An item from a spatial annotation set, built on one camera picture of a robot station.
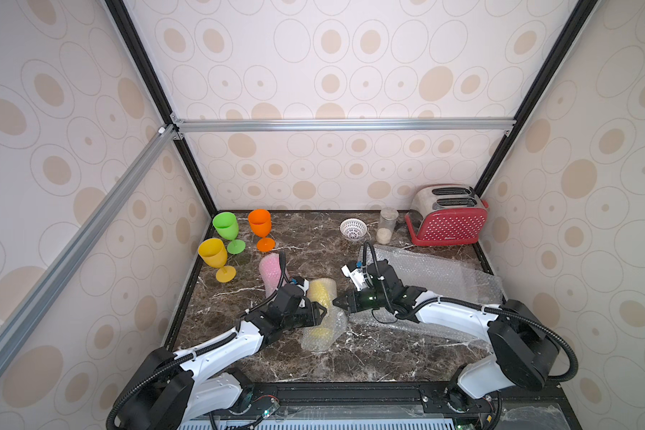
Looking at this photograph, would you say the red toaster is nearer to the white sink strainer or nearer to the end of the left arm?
the white sink strainer

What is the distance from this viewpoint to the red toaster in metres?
0.99

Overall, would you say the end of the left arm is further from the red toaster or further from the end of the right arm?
the red toaster

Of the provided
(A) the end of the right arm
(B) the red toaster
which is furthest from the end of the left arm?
(B) the red toaster

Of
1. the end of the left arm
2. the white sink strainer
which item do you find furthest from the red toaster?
the end of the left arm

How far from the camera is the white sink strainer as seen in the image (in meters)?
1.11

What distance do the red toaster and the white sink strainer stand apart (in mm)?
203
